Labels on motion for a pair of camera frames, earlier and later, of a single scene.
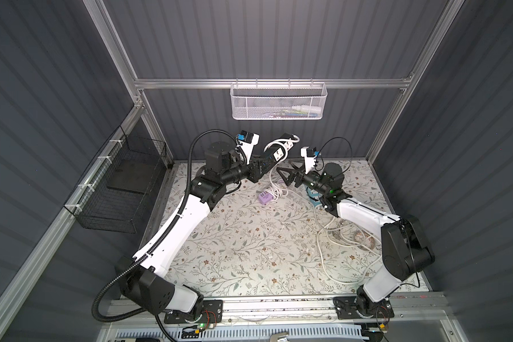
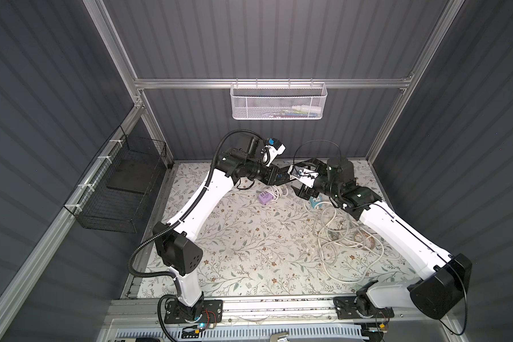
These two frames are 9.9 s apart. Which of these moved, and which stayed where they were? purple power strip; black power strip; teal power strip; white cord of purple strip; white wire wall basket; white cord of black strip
Moved: black power strip; white cord of black strip
Stayed: purple power strip; white wire wall basket; teal power strip; white cord of purple strip
